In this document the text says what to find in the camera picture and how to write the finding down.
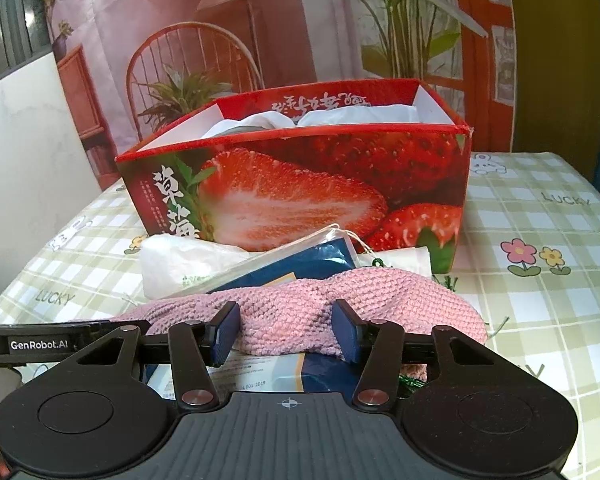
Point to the blue packaged item bag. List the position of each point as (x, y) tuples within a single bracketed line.
[(285, 371)]

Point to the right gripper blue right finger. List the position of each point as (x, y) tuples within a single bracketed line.
[(376, 349)]

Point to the printed room backdrop cloth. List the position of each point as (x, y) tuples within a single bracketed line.
[(110, 52)]

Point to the white plastic bag bundle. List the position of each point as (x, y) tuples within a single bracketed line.
[(172, 265)]

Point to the red strawberry cardboard box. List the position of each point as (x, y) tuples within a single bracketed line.
[(393, 185)]

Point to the pink knitted cloth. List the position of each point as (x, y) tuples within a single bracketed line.
[(297, 316)]

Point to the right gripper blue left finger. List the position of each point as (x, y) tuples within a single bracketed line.
[(194, 346)]

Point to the white cloth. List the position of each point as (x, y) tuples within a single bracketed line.
[(347, 115)]

